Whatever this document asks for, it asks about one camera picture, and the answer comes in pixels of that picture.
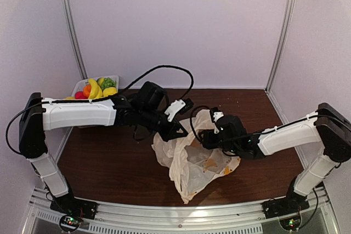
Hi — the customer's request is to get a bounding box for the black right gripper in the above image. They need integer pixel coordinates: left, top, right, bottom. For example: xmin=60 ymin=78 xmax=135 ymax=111
xmin=199 ymin=129 xmax=239 ymax=155

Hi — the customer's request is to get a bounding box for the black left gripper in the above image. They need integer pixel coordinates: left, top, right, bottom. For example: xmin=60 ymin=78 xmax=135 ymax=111
xmin=138 ymin=106 xmax=188 ymax=142

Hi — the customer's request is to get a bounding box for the cream printed plastic bag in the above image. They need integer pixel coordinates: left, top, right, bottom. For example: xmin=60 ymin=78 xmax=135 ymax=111
xmin=151 ymin=119 xmax=241 ymax=204

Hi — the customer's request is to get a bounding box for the large yellow toy lemon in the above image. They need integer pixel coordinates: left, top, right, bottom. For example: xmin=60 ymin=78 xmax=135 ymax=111
xmin=103 ymin=87 xmax=118 ymax=97

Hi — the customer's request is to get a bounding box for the green toy grape bunch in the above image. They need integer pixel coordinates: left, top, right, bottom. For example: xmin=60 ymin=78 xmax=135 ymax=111
xmin=101 ymin=77 xmax=117 ymax=90

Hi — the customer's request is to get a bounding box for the yellow toy banana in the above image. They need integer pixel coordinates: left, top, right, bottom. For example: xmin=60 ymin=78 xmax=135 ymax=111
xmin=88 ymin=78 xmax=103 ymax=99

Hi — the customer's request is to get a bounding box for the orange toy fruit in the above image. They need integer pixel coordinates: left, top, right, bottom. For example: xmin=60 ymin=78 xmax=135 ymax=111
xmin=83 ymin=84 xmax=92 ymax=98

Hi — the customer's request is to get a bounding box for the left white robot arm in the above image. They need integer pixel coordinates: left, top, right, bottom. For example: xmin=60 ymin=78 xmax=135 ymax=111
xmin=19 ymin=82 xmax=193 ymax=215

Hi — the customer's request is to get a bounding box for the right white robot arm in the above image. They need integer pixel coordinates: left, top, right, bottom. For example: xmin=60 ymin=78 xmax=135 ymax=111
xmin=197 ymin=103 xmax=350 ymax=213

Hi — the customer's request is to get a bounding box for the yellow green toy fruit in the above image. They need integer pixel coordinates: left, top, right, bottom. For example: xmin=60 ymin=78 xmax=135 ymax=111
xmin=97 ymin=77 xmax=105 ymax=86

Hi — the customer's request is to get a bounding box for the red toy fruit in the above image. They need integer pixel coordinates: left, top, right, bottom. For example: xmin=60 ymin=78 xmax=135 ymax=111
xmin=75 ymin=91 xmax=86 ymax=100

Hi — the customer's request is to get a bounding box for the right round circuit board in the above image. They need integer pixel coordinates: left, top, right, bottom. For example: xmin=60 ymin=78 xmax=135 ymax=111
xmin=279 ymin=215 xmax=302 ymax=231

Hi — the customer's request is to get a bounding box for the round circuit board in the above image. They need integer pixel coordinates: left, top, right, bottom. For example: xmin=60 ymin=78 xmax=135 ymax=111
xmin=59 ymin=215 xmax=81 ymax=232
xmin=279 ymin=215 xmax=302 ymax=231

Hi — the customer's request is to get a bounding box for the white perforated plastic basket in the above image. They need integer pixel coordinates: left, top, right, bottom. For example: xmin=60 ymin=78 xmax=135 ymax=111
xmin=72 ymin=74 xmax=120 ymax=129

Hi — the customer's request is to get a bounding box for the left round circuit board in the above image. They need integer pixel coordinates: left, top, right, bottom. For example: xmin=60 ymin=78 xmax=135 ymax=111
xmin=59 ymin=215 xmax=81 ymax=232

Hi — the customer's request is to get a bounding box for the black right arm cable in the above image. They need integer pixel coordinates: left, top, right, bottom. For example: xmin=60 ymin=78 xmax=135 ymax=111
xmin=190 ymin=105 xmax=351 ymax=228

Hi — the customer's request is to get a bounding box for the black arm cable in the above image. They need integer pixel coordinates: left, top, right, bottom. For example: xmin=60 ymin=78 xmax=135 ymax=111
xmin=190 ymin=105 xmax=351 ymax=228
xmin=5 ymin=65 xmax=195 ymax=155

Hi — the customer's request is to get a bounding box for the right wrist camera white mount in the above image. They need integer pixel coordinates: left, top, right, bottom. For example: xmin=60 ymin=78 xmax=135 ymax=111
xmin=211 ymin=110 xmax=224 ymax=134

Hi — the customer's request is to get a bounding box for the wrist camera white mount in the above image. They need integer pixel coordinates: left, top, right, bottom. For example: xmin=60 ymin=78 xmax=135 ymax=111
xmin=165 ymin=98 xmax=194 ymax=122
xmin=211 ymin=110 xmax=224 ymax=134

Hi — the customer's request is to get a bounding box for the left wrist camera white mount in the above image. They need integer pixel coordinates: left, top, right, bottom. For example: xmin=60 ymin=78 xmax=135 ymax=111
xmin=165 ymin=98 xmax=194 ymax=122

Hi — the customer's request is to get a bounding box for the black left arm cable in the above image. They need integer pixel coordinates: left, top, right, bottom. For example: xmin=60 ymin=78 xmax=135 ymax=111
xmin=5 ymin=65 xmax=195 ymax=155

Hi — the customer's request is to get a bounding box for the aluminium front rail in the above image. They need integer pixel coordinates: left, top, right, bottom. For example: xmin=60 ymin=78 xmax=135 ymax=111
xmin=27 ymin=181 xmax=341 ymax=234

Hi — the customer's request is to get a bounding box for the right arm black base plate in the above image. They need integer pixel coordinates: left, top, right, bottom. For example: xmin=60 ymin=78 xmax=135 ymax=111
xmin=262 ymin=197 xmax=310 ymax=219

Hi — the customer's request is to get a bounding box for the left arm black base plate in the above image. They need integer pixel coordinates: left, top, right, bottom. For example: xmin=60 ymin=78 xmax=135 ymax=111
xmin=50 ymin=196 xmax=98 ymax=220

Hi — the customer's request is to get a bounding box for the right aluminium frame post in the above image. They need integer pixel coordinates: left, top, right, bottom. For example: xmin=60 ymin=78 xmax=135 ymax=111
xmin=265 ymin=0 xmax=296 ymax=94

